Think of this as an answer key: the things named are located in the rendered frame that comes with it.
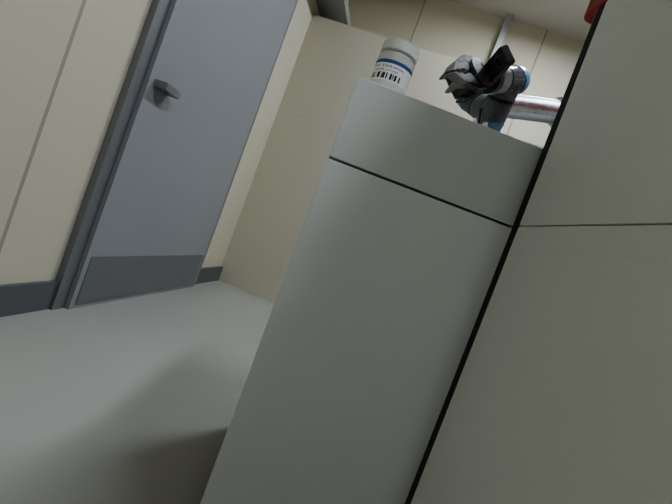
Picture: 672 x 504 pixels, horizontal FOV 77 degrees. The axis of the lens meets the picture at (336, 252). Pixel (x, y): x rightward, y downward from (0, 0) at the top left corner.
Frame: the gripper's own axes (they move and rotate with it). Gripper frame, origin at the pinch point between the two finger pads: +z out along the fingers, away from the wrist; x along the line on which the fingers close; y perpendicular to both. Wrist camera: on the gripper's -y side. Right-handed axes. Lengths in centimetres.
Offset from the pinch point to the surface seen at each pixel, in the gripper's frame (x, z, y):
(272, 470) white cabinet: -62, 59, 29
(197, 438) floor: -60, 54, 87
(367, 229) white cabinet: -28.4, 37.2, 5.8
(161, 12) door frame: 96, 12, 96
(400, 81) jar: -6.2, 25.9, -4.6
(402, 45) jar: -0.8, 24.8, -7.1
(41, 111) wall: 55, 63, 100
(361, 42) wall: 144, -178, 155
